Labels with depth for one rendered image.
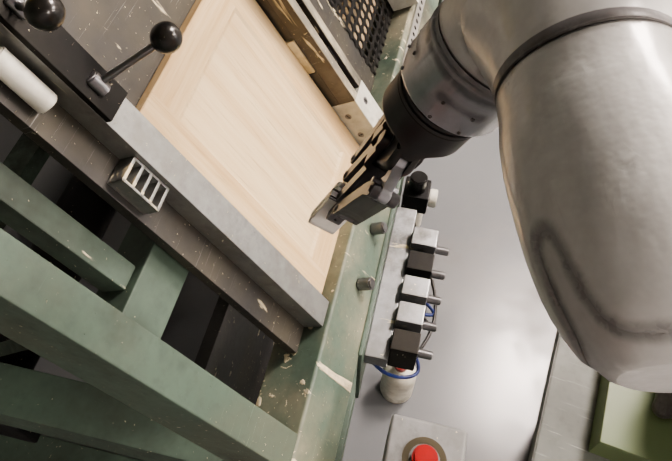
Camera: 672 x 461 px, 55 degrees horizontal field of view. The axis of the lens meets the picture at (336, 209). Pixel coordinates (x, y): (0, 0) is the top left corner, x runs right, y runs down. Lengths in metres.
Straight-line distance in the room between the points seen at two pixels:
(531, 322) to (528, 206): 1.93
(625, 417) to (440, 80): 0.94
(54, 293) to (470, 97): 0.50
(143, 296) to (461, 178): 1.74
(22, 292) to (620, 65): 0.61
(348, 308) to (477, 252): 1.18
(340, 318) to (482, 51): 0.85
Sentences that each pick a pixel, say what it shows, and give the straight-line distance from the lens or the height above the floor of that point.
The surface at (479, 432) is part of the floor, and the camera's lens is 2.07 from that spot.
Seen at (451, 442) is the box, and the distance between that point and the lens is 1.07.
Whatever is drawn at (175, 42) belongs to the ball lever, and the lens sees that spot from 0.80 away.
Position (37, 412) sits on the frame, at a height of 0.79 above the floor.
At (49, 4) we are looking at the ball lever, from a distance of 0.70.
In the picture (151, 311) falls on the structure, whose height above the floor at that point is 1.12.
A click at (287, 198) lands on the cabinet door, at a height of 1.03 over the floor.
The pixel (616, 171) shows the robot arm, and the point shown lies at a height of 1.74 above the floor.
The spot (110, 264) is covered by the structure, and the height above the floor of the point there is 1.18.
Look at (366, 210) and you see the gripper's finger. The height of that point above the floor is 1.50.
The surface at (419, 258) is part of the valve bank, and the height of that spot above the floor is 0.77.
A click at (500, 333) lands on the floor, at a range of 2.20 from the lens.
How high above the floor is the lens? 1.95
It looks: 55 degrees down
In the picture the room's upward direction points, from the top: straight up
